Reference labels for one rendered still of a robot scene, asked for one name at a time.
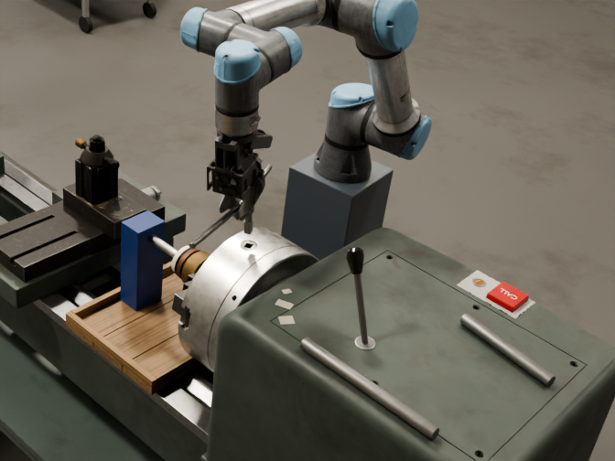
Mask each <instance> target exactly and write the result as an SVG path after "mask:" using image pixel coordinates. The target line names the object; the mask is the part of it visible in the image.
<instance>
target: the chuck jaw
mask: <svg viewBox="0 0 615 461"><path fill-rule="evenodd" d="M196 273H197V272H195V273H192V274H189V275H188V278H187V282H186V283H184V284H183V290H182V291H180V292H178V293H175V294H174V300H173V305H172V310H174V311H175V312H177V313H178V314H179V315H181V317H180V322H182V323H183V324H184V327H185V328H187V327H189V319H190V316H191V313H190V312H189V310H190V309H189V308H183V307H182V306H181V305H182V302H183V299H184V296H185V294H186V292H187V290H188V288H189V285H190V283H191V281H192V279H193V278H194V276H195V274H196Z"/></svg>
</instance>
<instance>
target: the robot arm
mask: <svg viewBox="0 0 615 461"><path fill-rule="evenodd" d="M417 22H418V10H417V6H416V3H415V1H414V0H253V1H250V2H247V3H243V4H240V5H236V6H232V7H229V8H226V9H223V10H221V11H218V12H211V11H210V10H209V9H207V8H206V9H203V8H200V7H194V8H191V9H190V10H189V11H188V12H187V14H185V16H184V17H183V20H182V22H181V26H180V37H181V40H182V42H183V43H184V44H185V45H186V46H188V47H190V48H193V49H196V50H197V51H198V52H202V53H205V54H207V55H210V56H212V57H214V58H215V64H214V75H215V127H216V128H217V136H218V138H217V139H216V140H215V157H214V158H213V159H212V161H211V162H210V163H209V164H208V165H207V190H208V191H209V190H210V188H211V187H212V191H213V192H217V193H220V194H223V197H222V200H221V203H220V206H219V212H220V213H223V212H224V211H226V210H227V209H229V210H231V209H232V208H234V207H235V206H236V205H237V204H238V202H239V201H240V200H242V201H243V202H242V205H241V206H240V208H239V211H238V212H237V213H236V214H235V215H234V217H235V218H236V219H237V220H239V219H240V221H242V220H244V219H245V218H246V217H247V216H248V215H249V214H250V212H251V211H252V209H253V207H254V205H255V203H256V201H257V200H258V199H259V197H260V196H261V194H262V192H263V190H264V186H265V178H264V170H263V169H262V165H261V163H262V159H261V158H260V157H259V156H258V154H257V153H254V152H253V150H254V149H261V148H270V146H271V143H272V140H273V136H272V135H270V134H266V133H265V132H264V131H263V130H260V129H257V127H258V122H259V121H260V120H261V117H260V116H258V108H259V91H260V90H261V89H262V88H263V87H265V86H266V85H267V84H269V83H270V82H272V81H273V80H275V79H277V78H278V77H280V76H281V75H283V74H285V73H288V72H289V71H290V70H291V68H293V67H294V66H295V65H296V64H297V63H298V62H299V61H300V59H301V57H302V53H303V51H302V44H301V41H300V39H299V37H298V36H297V34H296V33H295V32H294V31H292V30H291V28H294V27H299V26H302V27H313V26H323V27H328V28H331V29H334V30H336V31H339V32H340V33H343V34H346V35H349V36H352V37H354V38H355V43H356V47H357V49H358V50H359V52H360V53H361V54H362V55H363V56H364V57H365V58H366V60H367V65H368V70H369V74H370V79H371V83H372V86H371V85H368V84H363V83H347V84H342V85H340V86H338V87H336V88H335V89H334V90H333V91H332V93H331V97H330V102H329V112H328V119H327V124H326V131H325V137H324V140H323V142H322V144H321V146H320V148H319V149H318V151H317V153H316V155H315V159H314V168H315V170H316V171H317V172H318V173H319V174H320V175H321V176H323V177H324V178H326V179H329V180H332V181H335V182H340V183H357V182H361V181H363V180H365V179H367V178H368V177H369V176H370V174H371V170H372V161H371V156H370V150H369V145H371V146H374V147H376V148H379V149H381V150H383V151H385V152H387V153H390V154H392V155H396V156H398V157H399V158H400V157H402V158H403V159H406V160H412V159H414V158H415V157H416V156H417V155H418V154H419V153H420V151H421V150H422V148H423V146H424V144H425V142H426V139H427V138H428V135H429V133H430V129H431V125H432V121H431V119H430V118H429V117H426V115H422V114H420V109H419V106H418V104H417V102H416V101H415V100H414V99H413V98H412V96H411V91H410V84H409V78H408V72H407V66H406V60H405V49H406V48H408V46H409V45H410V44H411V42H412V41H413V39H414V37H415V32H416V30H417V26H416V23H417ZM210 171H211V182H210V176H209V173H210Z"/></svg>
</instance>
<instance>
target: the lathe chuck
mask: <svg viewBox="0 0 615 461"><path fill-rule="evenodd" d="M244 241H253V242H255V243H256V245H257V247H256V248H255V249H254V250H252V251H245V250H243V249H242V248H241V243H242V242H244ZM288 246H296V247H298V246H297V245H295V244H294V243H293V242H291V241H289V240H287V239H286V238H284V237H282V236H281V235H278V234H277V233H275V232H271V231H270V230H269V229H267V228H263V227H256V228H253V232H252V233H251V234H250V235H249V234H246V233H244V231H241V232H239V233H237V234H235V235H234V236H232V237H231V238H230V239H228V240H227V241H225V242H224V243H223V244H222V245H221V246H219V247H218V248H217V249H216V250H215V251H214V252H213V253H212V254H211V255H210V256H209V258H208V259H207V260H206V261H205V262H204V264H203V265H202V266H201V267H200V268H199V270H198V271H197V273H196V274H195V276H194V278H193V279H192V281H191V283H190V285H189V288H188V290H187V292H186V294H185V296H184V299H183V302H182V305H181V306H182V307H183V308H189V309H190V310H189V312H190V313H191V316H190V319H189V327H187V328H185V327H184V324H183V323H182V322H180V321H178V337H179V341H180V344H181V346H182V348H183V349H184V350H185V351H186V352H187V353H188V354H189V355H190V356H191V357H193V358H194V359H196V360H197V361H200V363H201V364H203V365H204V366H205V367H207V368H208V369H209V370H211V371H212V372H213V373H214V371H213V370H212V368H211V366H210V362H209V340H210V333H211V329H212V326H213V323H214V321H215V318H216V316H217V314H218V312H219V310H220V308H221V305H222V303H223V302H224V300H225V298H226V297H227V295H228V293H229V292H230V291H231V290H232V288H233V287H234V285H235V284H236V283H237V282H238V280H239V279H240V278H241V277H242V276H243V275H244V273H245V272H246V271H247V270H248V269H249V268H250V267H252V266H253V265H254V264H255V263H256V262H258V261H259V260H260V259H262V258H263V257H264V256H266V255H267V254H268V253H270V252H273V251H275V250H277V249H280V248H284V247H288Z"/></svg>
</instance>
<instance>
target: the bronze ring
mask: <svg viewBox="0 0 615 461"><path fill-rule="evenodd" d="M209 256H210V254H209V253H207V252H205V251H201V250H199V249H197V248H194V249H191V248H188V249H186V250H185V251H184V252H183V253H181V254H180V255H179V257H178V259H177V261H176V263H175V274H176V275H177V276H178V277H179V278H180V279H181V280H182V282H183V283H186V282H187V278H188V275H189V274H192V273H195V272H197V271H198V270H199V268H200V267H201V266H202V265H203V264H204V262H205V261H206V260H207V259H208V258H209Z"/></svg>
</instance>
